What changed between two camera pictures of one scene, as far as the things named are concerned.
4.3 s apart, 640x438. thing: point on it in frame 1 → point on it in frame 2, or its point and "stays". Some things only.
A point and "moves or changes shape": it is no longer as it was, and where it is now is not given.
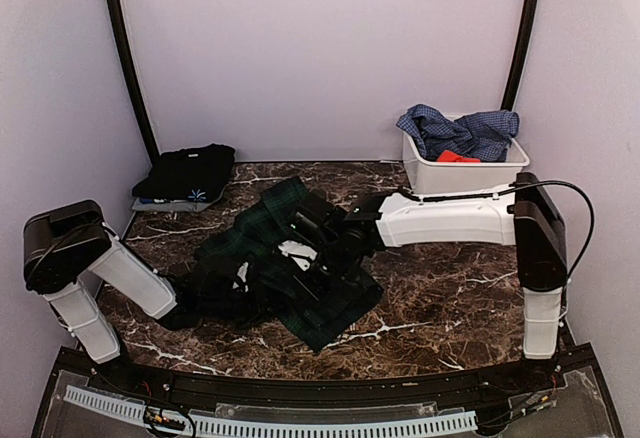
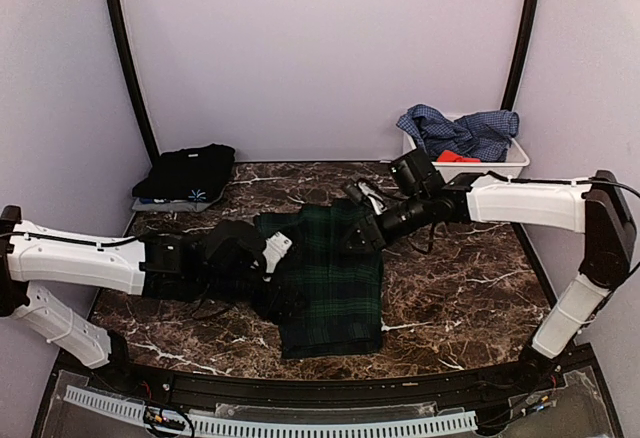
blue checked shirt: [486, 135] stays
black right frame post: [525, 33] stays
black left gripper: [259, 311] → [282, 308]
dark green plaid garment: [251, 242] moves or changes shape
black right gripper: [314, 294] → [372, 233]
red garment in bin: [448, 156] stays
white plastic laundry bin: [423, 176] stays
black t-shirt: [193, 173] stays
